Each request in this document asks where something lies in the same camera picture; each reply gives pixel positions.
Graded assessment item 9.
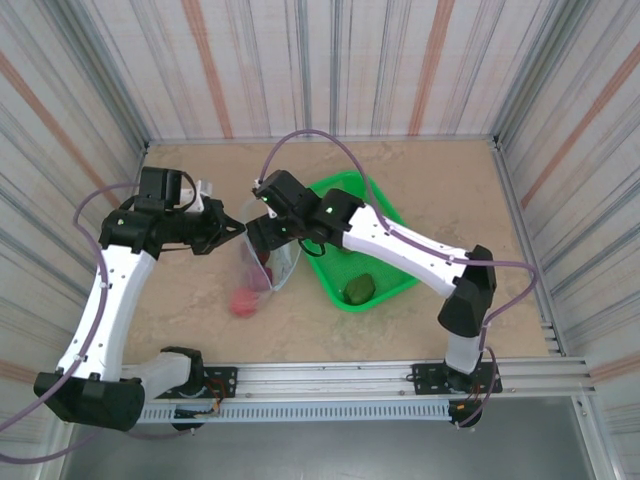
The clear blue-zipper zip-top bag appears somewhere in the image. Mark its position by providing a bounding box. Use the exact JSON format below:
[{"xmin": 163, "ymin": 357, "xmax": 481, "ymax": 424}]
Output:
[{"xmin": 229, "ymin": 197, "xmax": 304, "ymax": 320}]

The bright red round fruit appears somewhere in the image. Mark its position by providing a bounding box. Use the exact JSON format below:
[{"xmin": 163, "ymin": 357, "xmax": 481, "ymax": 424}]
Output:
[{"xmin": 229, "ymin": 287, "xmax": 259, "ymax": 319}]

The dark green avocado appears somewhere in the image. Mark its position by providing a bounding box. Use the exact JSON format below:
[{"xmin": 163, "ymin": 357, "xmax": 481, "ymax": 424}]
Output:
[{"xmin": 344, "ymin": 276, "xmax": 377, "ymax": 306}]

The green plastic mesh basket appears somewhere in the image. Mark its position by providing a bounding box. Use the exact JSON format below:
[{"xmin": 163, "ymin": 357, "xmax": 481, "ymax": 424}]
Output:
[{"xmin": 305, "ymin": 170, "xmax": 421, "ymax": 314}]

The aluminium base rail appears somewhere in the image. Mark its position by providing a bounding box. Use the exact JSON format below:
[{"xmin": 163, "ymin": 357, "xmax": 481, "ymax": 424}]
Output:
[{"xmin": 119, "ymin": 355, "xmax": 597, "ymax": 402}]

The white slotted cable duct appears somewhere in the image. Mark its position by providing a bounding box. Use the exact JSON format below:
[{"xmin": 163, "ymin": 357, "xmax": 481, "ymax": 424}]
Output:
[{"xmin": 134, "ymin": 402, "xmax": 451, "ymax": 425}]

